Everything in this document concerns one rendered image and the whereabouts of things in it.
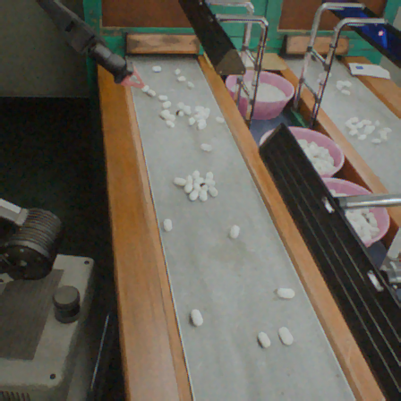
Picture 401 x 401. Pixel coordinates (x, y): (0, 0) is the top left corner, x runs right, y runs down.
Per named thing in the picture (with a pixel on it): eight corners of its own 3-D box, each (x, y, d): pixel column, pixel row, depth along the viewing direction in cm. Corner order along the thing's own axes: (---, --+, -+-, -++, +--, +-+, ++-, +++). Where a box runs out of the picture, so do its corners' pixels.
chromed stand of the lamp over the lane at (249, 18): (197, 148, 157) (211, 16, 129) (186, 118, 172) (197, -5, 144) (251, 146, 161) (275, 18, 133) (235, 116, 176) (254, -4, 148)
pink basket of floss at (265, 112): (268, 132, 170) (273, 109, 164) (209, 106, 181) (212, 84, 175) (300, 106, 188) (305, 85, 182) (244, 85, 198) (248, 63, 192)
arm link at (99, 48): (84, 55, 136) (96, 41, 135) (83, 48, 141) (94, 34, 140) (103, 70, 140) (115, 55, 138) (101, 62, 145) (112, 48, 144)
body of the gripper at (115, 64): (129, 57, 148) (111, 43, 144) (132, 72, 140) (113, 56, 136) (116, 72, 150) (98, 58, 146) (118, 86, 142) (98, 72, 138)
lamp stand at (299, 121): (306, 143, 166) (340, 20, 138) (286, 115, 181) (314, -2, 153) (353, 141, 170) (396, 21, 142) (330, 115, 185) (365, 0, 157)
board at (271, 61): (209, 70, 185) (210, 67, 185) (202, 55, 197) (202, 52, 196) (286, 70, 193) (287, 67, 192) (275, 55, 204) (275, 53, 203)
